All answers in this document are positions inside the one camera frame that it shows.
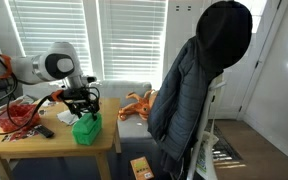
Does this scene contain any white coat rack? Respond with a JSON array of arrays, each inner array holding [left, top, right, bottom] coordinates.
[[186, 73, 228, 180]]

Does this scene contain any black hat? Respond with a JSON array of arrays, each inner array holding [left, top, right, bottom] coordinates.
[[195, 0, 254, 73]]

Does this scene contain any orange plush toy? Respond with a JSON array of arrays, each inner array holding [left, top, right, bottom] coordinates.
[[117, 89, 158, 122]]

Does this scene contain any dark doormat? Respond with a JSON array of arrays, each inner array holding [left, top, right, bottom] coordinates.
[[206, 119, 247, 169]]

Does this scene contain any black remote control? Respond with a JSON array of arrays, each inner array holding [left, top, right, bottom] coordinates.
[[33, 124, 56, 139]]

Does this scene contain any blue puffer jacket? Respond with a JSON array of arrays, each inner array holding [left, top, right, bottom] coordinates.
[[147, 35, 225, 174]]

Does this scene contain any white door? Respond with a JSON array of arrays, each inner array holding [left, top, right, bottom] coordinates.
[[213, 0, 288, 121]]

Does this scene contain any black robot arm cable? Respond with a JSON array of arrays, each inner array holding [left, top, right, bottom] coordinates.
[[0, 34, 100, 136]]

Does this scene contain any white tote bag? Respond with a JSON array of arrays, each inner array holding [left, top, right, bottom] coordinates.
[[195, 131, 220, 180]]

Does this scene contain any green plastic lidded container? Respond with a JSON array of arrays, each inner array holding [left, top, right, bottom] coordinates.
[[71, 111, 103, 146]]

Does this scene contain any light wooden table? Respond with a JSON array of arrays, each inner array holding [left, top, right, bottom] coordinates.
[[0, 97, 122, 180]]

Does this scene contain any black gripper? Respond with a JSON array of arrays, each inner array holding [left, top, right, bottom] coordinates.
[[62, 87, 101, 122]]

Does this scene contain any red printed flyer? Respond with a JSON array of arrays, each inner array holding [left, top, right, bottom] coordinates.
[[1, 128, 40, 143]]

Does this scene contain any grey fabric sofa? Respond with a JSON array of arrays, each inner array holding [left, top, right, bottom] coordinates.
[[22, 79, 158, 180]]

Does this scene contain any wide white window blind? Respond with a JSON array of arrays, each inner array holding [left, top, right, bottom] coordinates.
[[4, 0, 93, 83]]

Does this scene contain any white paper napkin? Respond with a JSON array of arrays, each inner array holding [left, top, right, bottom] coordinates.
[[56, 109, 80, 126]]

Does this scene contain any white window blind beside door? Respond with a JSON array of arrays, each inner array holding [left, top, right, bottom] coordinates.
[[97, 0, 168, 83]]

